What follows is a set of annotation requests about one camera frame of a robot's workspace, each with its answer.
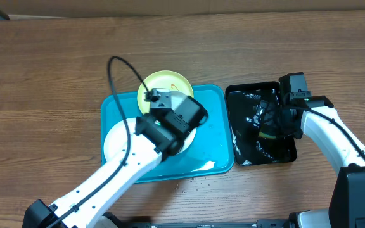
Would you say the teal plastic tray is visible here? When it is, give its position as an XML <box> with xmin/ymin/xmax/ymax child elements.
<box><xmin>101</xmin><ymin>84</ymin><xmax>234</xmax><ymax>183</ymax></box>

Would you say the green yellow scrub sponge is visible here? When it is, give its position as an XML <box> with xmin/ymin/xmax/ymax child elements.
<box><xmin>259</xmin><ymin>125</ymin><xmax>278</xmax><ymax>139</ymax></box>

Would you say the yellow-green plate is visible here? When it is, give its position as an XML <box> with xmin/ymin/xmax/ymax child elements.
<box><xmin>137</xmin><ymin>70</ymin><xmax>194</xmax><ymax>114</ymax></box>

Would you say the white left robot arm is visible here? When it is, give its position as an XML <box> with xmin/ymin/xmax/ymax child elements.
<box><xmin>22</xmin><ymin>95</ymin><xmax>208</xmax><ymax>227</ymax></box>

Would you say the pink plate with sauce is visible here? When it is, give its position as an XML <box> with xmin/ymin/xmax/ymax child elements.
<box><xmin>103</xmin><ymin>118</ymin><xmax>136</xmax><ymax>162</ymax></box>

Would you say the black water tray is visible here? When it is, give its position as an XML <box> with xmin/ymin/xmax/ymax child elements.
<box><xmin>225</xmin><ymin>82</ymin><xmax>297</xmax><ymax>166</ymax></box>

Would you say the white plate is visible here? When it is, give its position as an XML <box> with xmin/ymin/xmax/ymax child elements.
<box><xmin>165</xmin><ymin>91</ymin><xmax>199</xmax><ymax>155</ymax></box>

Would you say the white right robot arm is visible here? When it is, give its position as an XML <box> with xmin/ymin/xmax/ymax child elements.
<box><xmin>279</xmin><ymin>73</ymin><xmax>365</xmax><ymax>228</ymax></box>

